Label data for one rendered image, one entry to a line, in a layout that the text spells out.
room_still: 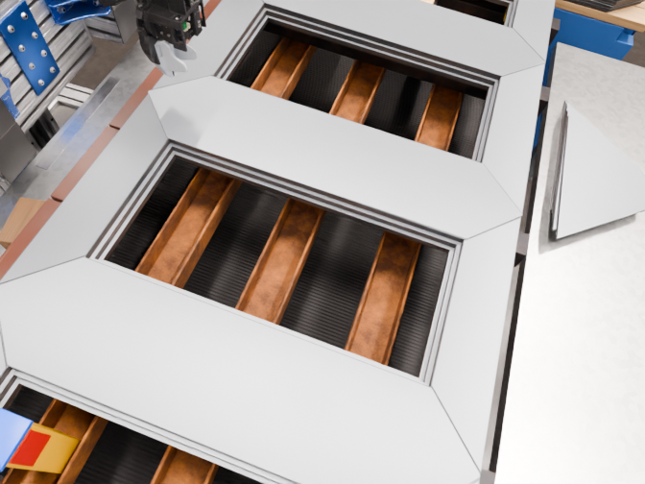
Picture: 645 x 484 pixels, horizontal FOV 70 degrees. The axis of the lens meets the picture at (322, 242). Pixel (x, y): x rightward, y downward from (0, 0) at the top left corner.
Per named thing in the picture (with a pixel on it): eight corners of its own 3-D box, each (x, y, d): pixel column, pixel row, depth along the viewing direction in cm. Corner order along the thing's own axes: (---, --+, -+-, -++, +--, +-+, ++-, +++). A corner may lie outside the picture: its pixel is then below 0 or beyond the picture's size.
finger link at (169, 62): (187, 94, 82) (179, 51, 74) (157, 84, 83) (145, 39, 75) (196, 84, 84) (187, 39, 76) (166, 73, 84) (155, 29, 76)
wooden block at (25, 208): (31, 209, 94) (19, 196, 90) (60, 214, 94) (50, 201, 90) (9, 253, 89) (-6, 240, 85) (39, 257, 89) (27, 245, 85)
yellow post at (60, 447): (85, 441, 74) (31, 424, 58) (66, 473, 72) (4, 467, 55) (58, 430, 75) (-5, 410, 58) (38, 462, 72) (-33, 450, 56)
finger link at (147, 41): (155, 70, 78) (142, 23, 70) (147, 67, 78) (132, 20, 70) (169, 53, 80) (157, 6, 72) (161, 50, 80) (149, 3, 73)
